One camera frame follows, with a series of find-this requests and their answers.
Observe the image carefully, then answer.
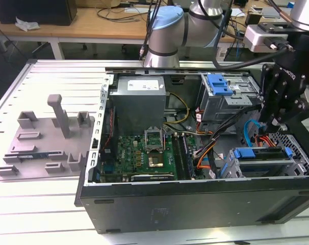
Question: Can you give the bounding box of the hard disk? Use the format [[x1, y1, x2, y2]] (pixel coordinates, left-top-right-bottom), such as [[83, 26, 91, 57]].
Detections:
[[233, 146, 293, 166]]

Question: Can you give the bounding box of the metal disk bay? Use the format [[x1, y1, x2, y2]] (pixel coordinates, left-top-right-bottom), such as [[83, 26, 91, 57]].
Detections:
[[228, 148, 309, 179]]

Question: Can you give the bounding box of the blue plastic cage latch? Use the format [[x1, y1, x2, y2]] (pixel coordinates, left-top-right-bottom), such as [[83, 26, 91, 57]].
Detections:
[[207, 73, 234, 96]]

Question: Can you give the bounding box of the silver optical drive cage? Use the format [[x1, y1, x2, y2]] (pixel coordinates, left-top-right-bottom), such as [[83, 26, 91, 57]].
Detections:
[[196, 72, 264, 123]]

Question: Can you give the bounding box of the grey flat box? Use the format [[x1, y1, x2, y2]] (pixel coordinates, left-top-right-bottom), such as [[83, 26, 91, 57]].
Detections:
[[261, 7, 282, 18]]

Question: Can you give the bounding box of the small black box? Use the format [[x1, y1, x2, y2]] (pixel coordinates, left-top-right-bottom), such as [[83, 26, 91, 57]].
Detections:
[[245, 11, 260, 26]]

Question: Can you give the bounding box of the white paper sheet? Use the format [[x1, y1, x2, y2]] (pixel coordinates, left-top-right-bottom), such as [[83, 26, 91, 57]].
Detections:
[[230, 7, 247, 18]]

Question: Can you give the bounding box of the metal socket cover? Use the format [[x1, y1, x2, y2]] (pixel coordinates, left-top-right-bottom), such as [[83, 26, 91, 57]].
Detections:
[[143, 127, 166, 153]]

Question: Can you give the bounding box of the black open PC case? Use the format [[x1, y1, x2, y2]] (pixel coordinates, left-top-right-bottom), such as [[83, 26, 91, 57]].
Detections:
[[74, 61, 309, 235]]

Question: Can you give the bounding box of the CPU socket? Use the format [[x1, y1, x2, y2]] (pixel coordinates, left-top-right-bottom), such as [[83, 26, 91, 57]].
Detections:
[[147, 152, 167, 168]]

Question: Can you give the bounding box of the grey power supply unit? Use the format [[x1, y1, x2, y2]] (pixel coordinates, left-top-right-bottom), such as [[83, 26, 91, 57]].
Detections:
[[108, 76, 167, 128]]

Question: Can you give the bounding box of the black graphics card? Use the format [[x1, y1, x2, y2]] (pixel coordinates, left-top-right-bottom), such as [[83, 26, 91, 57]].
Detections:
[[130, 173, 175, 182]]

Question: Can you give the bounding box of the green motherboard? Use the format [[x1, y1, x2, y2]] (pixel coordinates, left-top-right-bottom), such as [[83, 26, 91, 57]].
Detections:
[[100, 132, 203, 183]]

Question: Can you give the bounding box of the wooden desk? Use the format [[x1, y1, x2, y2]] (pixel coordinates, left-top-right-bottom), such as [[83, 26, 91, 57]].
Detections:
[[0, 0, 293, 51]]

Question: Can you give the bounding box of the grey parts rack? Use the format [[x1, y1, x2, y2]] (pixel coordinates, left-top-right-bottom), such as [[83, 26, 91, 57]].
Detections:
[[0, 93, 96, 182]]

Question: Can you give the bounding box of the large black box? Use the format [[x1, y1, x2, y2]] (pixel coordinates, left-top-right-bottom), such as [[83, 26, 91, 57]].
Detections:
[[0, 0, 78, 27]]

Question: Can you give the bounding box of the crumpled white paper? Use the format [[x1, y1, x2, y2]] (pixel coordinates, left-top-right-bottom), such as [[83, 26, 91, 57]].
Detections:
[[15, 16, 40, 33]]

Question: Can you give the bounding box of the RAM stick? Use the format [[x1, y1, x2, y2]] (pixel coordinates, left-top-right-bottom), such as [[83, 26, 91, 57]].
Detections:
[[5, 152, 47, 159]]

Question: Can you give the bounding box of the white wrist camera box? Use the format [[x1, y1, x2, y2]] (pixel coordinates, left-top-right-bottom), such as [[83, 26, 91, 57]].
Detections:
[[245, 22, 289, 53]]

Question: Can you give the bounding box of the thick black camera cable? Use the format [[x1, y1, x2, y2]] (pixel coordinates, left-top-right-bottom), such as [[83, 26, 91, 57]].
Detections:
[[196, 0, 297, 71]]

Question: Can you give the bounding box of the orange disk power wire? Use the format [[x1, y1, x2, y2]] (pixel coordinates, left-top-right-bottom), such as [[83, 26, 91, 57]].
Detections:
[[254, 133, 278, 148]]

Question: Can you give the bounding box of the blue data wire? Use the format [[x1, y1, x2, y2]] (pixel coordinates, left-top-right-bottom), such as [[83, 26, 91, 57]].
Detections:
[[243, 118, 268, 148]]

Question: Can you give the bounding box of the black cable bundle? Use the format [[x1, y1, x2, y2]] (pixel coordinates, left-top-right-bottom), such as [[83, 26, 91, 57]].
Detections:
[[194, 106, 263, 159]]

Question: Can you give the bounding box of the multicolour power wire bundle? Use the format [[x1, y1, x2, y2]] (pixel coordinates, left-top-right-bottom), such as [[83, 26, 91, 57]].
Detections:
[[185, 129, 214, 136]]

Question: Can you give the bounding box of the yellow wire bundle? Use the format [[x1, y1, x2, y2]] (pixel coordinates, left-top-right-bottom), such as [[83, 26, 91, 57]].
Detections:
[[163, 92, 191, 126]]

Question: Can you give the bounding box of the orange wire bundle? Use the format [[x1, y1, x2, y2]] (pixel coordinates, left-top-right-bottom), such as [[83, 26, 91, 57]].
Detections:
[[196, 142, 217, 170]]

